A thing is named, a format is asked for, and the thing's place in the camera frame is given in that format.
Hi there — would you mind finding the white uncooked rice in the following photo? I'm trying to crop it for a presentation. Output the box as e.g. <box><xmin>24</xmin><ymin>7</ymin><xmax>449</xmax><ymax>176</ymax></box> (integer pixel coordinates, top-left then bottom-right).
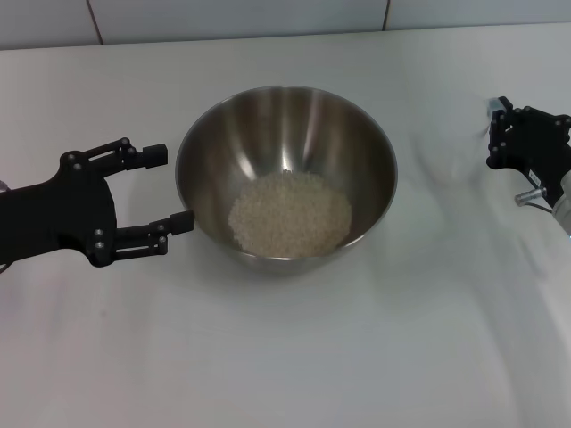
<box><xmin>227</xmin><ymin>170</ymin><xmax>354</xmax><ymax>259</ymax></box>

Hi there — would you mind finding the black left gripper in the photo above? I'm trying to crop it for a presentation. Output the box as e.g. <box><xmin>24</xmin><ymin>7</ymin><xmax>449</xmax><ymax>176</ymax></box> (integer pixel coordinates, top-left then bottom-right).
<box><xmin>0</xmin><ymin>137</ymin><xmax>196</xmax><ymax>269</ymax></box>

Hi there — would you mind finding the large stainless steel bowl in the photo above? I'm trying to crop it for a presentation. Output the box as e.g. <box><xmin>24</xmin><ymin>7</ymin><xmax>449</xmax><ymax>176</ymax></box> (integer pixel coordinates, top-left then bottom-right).
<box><xmin>174</xmin><ymin>85</ymin><xmax>400</xmax><ymax>277</ymax></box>

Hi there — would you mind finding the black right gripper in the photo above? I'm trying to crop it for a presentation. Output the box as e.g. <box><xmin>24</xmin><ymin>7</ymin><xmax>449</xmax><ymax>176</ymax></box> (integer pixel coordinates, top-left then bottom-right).
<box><xmin>484</xmin><ymin>95</ymin><xmax>571</xmax><ymax>198</ymax></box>

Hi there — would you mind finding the clear plastic measuring cup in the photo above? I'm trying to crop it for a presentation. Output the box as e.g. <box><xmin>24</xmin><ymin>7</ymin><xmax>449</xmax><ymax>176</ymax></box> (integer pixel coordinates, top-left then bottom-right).
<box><xmin>427</xmin><ymin>86</ymin><xmax>494</xmax><ymax>180</ymax></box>

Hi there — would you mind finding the right arm cable with plug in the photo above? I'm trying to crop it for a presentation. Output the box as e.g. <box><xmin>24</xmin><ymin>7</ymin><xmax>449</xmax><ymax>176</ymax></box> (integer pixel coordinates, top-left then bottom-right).
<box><xmin>514</xmin><ymin>187</ymin><xmax>557</xmax><ymax>213</ymax></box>

